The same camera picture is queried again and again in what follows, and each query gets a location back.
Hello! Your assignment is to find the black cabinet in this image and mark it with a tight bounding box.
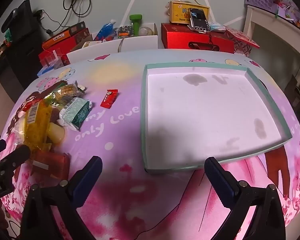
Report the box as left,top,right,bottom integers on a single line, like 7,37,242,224
5,27,44,85

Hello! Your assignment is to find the red snack packet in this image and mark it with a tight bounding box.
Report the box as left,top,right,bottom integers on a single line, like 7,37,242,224
30,150,71,179

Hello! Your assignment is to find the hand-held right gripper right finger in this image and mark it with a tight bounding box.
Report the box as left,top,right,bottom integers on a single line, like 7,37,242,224
204,156,287,240

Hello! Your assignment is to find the orange box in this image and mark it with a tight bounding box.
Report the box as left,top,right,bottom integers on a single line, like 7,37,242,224
42,21,87,50

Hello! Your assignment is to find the blue-white box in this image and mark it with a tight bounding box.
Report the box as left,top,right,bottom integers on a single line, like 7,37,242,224
37,65,65,78

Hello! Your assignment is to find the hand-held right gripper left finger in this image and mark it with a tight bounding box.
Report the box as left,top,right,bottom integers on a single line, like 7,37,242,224
19,156,103,240

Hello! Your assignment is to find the blue face mask pack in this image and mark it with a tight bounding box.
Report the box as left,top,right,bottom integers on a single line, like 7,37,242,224
207,22,227,32

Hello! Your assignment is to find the yellow snack packet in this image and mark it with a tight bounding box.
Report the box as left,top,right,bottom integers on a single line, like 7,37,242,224
15,100,54,153

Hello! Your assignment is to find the red cardboard box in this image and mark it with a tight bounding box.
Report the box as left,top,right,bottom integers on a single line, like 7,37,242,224
39,27,93,67

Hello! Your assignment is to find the yellow box with handle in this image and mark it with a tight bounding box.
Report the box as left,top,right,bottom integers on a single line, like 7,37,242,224
169,0,210,25

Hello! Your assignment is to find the red candy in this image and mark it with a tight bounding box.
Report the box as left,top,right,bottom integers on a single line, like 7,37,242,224
100,89,119,109

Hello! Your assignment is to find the colourful packet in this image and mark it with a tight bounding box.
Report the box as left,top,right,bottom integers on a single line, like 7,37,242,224
118,26,134,38

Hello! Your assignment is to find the blue bottle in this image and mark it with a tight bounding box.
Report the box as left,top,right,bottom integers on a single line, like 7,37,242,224
96,19,117,40

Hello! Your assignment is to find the clear plastic container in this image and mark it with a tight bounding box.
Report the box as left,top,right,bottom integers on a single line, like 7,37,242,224
39,51,65,68

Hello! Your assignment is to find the pale yellow jelly cup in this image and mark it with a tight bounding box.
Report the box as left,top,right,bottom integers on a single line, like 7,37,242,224
46,122,66,144

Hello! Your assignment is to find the small yellow-white box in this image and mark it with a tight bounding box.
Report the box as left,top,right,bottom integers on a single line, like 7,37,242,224
81,41,102,49

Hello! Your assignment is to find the large red gift box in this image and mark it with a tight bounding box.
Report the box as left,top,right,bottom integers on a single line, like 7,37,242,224
161,23,235,54

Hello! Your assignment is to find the smartphone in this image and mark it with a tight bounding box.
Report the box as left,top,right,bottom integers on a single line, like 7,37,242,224
189,8,210,33

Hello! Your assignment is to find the clear plastic bottle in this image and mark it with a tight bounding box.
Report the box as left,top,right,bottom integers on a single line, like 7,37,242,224
139,26,154,37

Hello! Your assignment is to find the black cable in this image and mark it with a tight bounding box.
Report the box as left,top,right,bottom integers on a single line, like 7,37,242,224
34,0,92,34

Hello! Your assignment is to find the printed blanket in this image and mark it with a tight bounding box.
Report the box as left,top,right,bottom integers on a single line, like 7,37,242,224
0,49,300,240

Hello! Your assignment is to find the red patterned paper bag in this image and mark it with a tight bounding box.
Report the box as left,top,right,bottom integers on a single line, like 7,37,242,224
225,26,260,57

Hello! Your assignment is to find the black monitor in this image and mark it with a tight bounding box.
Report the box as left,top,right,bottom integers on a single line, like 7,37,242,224
1,0,32,43

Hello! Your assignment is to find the clear biscuit packet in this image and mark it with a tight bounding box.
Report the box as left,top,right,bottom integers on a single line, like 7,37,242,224
44,81,87,105

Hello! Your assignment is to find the green-white checked snack packet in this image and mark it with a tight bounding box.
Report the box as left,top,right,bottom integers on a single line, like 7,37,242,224
57,97,92,132

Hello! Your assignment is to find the green dumbbell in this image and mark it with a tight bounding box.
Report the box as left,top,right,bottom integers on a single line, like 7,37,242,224
129,14,143,36

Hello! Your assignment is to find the white storage box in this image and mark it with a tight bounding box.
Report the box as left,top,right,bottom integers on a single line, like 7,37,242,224
66,23,158,64

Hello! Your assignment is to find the teal-rimmed white tray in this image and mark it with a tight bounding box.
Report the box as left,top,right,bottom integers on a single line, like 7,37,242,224
141,63,293,175

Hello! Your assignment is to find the white shelf frame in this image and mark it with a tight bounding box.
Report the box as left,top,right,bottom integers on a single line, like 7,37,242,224
244,4,300,80

